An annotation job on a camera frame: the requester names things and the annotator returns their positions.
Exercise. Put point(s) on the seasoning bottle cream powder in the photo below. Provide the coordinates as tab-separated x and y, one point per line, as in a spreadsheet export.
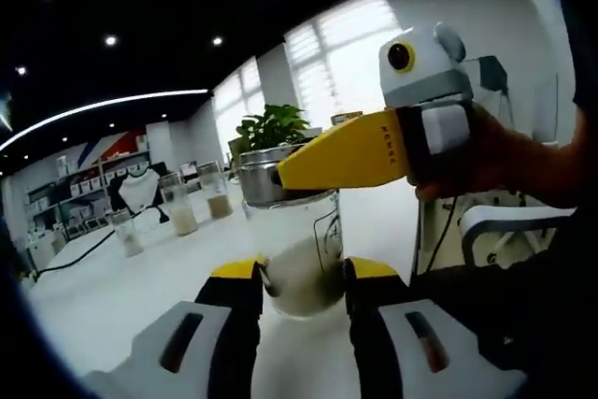
184	223

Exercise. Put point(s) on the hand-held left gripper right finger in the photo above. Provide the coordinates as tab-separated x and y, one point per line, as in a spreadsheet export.
369	338

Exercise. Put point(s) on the brown paper bag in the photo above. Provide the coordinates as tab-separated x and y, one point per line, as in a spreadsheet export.
233	156

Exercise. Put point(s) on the green potted plant white pot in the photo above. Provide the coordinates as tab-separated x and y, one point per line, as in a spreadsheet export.
271	125

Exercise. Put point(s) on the person's right hand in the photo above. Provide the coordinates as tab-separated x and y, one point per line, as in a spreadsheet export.
495	165

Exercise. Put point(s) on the short seasoning bottle white powder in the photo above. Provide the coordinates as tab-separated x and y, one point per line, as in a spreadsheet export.
131	245

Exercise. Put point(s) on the group of round ceiling spotlights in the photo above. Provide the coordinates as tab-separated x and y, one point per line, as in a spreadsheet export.
110	40

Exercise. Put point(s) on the white ceiling light strip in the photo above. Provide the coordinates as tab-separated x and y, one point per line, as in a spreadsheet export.
117	99

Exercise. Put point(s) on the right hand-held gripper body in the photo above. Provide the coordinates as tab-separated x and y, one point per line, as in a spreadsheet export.
430	72

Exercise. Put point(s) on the shelf of white storage boxes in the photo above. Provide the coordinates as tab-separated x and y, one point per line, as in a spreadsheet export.
89	184

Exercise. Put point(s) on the seasoning bottle off-white grains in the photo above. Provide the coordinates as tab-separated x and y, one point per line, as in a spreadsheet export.
303	273

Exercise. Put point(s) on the seasoning bottle brown powder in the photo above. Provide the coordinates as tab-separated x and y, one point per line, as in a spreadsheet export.
219	206

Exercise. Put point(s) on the white office chair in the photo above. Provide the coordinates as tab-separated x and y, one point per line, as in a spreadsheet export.
504	214

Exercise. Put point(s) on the small monitor pink screen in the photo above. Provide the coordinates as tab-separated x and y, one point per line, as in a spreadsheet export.
188	169

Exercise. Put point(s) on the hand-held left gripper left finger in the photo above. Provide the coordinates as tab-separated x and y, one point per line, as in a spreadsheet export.
229	338

